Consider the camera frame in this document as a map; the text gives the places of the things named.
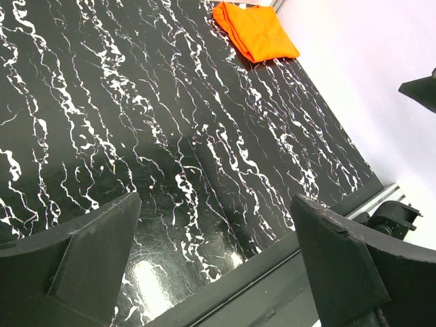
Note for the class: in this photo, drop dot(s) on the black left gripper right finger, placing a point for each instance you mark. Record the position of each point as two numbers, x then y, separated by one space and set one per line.
359 276

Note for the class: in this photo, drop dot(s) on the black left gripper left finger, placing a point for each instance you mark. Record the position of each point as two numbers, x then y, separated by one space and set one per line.
69 275

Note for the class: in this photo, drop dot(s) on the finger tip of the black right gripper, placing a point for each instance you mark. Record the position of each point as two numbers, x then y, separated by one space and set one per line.
422 90

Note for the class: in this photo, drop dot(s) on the right arm base joint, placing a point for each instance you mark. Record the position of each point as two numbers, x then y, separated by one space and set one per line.
391 218

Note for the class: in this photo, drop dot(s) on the folded orange t shirt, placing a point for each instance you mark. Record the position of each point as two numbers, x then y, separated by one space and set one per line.
255 31

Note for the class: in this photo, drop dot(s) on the aluminium frame rail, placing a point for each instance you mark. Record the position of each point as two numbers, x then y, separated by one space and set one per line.
392 192

